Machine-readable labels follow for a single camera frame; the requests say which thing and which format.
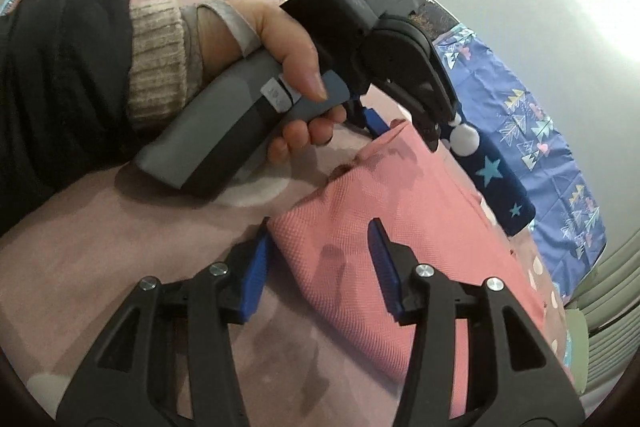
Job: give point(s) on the person's left hand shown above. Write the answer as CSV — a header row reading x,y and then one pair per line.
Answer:
x,y
289,44

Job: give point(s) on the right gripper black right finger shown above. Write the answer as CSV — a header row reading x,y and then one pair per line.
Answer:
x,y
514,378

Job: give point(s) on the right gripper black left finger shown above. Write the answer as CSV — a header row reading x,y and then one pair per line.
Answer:
x,y
164,358

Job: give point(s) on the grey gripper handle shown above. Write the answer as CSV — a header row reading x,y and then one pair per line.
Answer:
x,y
226,128

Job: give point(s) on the green pillow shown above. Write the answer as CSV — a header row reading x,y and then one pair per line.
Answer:
x,y
577,348

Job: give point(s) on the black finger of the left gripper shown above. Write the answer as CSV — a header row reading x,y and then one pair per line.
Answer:
x,y
364,119
404,65

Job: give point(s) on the navy star-pattern garment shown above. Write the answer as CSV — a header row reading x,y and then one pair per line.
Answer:
x,y
490,173

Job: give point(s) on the coral pink long-sleeve shirt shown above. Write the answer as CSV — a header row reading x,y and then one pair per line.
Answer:
x,y
425,202

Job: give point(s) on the black sleeve with beige cuff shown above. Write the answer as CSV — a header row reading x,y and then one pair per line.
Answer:
x,y
84,84

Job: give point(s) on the mauve polka-dot bedspread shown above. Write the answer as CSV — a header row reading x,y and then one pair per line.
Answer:
x,y
321,349

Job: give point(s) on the beige pleated curtain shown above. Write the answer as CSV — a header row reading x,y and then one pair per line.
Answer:
x,y
608,296

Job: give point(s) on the dark floral headboard panel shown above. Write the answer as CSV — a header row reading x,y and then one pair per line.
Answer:
x,y
434,20

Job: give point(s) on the blue tree-print sheet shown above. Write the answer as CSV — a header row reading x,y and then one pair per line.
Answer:
x,y
568,229

